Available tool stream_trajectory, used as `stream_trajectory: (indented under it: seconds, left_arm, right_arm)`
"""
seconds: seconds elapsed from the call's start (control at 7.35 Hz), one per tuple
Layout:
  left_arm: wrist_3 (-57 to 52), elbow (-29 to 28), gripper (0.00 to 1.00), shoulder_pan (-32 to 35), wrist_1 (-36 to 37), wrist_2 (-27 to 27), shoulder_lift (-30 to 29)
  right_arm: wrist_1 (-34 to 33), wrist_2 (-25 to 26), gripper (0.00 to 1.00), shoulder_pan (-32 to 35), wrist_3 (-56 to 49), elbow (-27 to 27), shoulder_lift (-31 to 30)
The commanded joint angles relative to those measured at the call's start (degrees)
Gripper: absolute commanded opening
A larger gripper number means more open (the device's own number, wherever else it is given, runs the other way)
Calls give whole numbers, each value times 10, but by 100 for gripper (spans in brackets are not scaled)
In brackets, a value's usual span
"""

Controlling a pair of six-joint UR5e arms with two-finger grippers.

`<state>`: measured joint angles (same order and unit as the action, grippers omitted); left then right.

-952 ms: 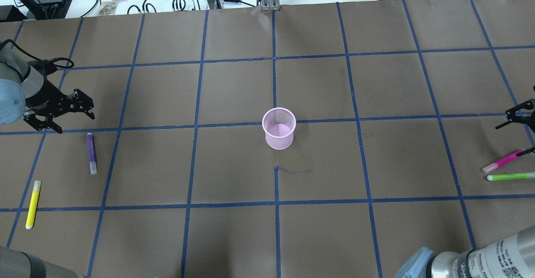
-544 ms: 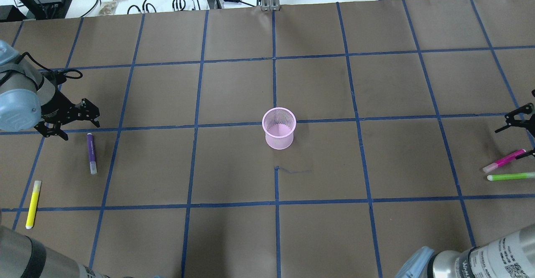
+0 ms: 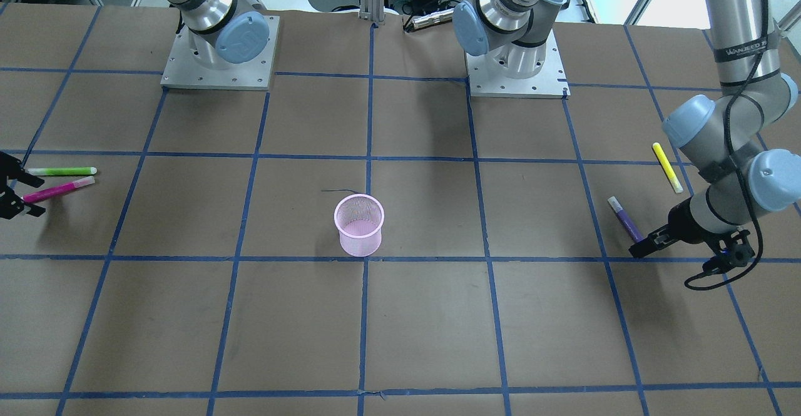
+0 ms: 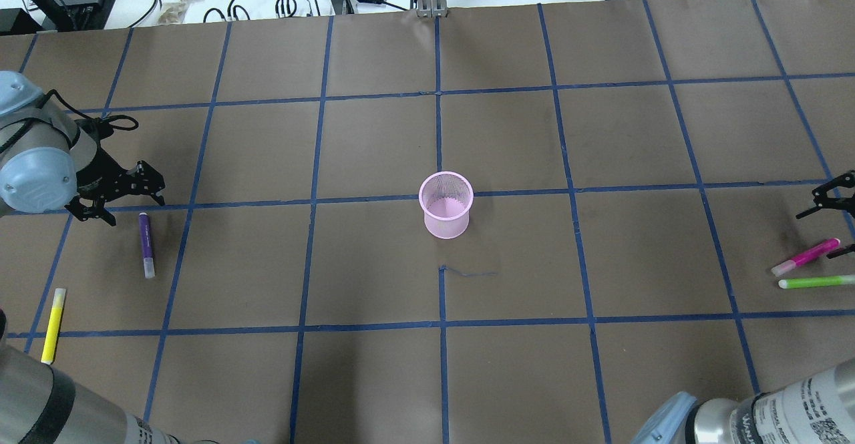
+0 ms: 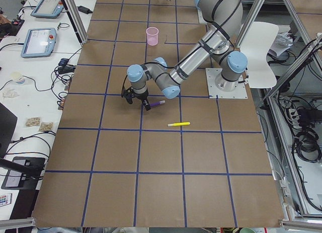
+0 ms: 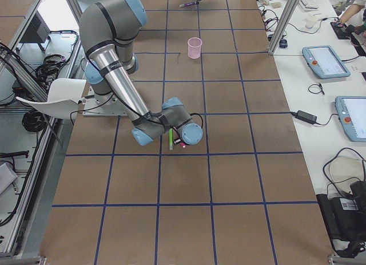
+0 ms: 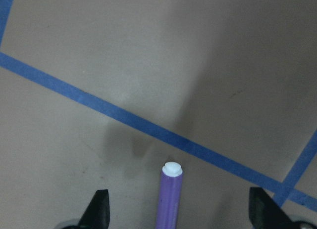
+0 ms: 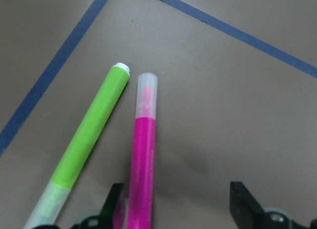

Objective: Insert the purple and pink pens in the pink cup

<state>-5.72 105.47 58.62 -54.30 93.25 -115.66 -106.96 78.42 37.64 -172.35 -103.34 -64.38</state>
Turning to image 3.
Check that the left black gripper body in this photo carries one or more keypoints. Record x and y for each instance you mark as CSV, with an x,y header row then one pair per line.
x,y
680,223

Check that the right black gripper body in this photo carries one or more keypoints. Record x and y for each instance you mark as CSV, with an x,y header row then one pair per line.
x,y
7,186

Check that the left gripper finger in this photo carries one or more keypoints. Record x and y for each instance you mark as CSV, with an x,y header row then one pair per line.
x,y
657,240

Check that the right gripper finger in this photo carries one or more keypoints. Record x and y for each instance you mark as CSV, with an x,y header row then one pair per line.
x,y
14,206
22,176

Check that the pink highlighter pen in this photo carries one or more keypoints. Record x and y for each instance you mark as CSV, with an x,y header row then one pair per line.
x,y
60,190

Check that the purple highlighter pen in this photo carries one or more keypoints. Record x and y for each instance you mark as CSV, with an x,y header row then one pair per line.
x,y
625,220

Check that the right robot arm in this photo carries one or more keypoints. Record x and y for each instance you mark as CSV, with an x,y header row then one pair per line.
x,y
230,32

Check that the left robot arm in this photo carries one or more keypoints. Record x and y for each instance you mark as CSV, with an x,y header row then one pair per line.
x,y
744,181

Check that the pink mesh cup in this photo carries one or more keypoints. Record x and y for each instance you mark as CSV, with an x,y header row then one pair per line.
x,y
359,219

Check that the green highlighter pen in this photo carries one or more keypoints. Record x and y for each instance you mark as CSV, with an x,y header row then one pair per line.
x,y
62,171

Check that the yellow highlighter pen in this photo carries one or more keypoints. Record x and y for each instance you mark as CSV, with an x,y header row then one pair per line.
x,y
667,167

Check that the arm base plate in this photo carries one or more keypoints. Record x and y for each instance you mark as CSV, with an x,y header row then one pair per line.
x,y
513,71
193,64

